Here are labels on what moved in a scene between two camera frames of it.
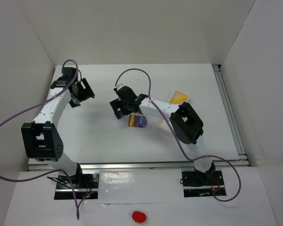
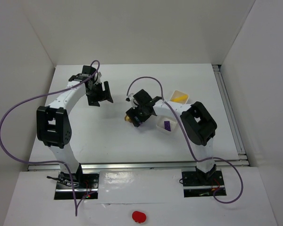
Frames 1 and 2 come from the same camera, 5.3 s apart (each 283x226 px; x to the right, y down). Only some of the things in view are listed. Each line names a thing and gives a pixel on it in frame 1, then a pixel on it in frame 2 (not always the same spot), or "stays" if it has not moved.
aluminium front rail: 218,165 stays
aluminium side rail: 229,111 stays
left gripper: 84,92 to 100,93
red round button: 138,217 stays
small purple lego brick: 119,114 to 167,125
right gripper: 118,108 to 135,116
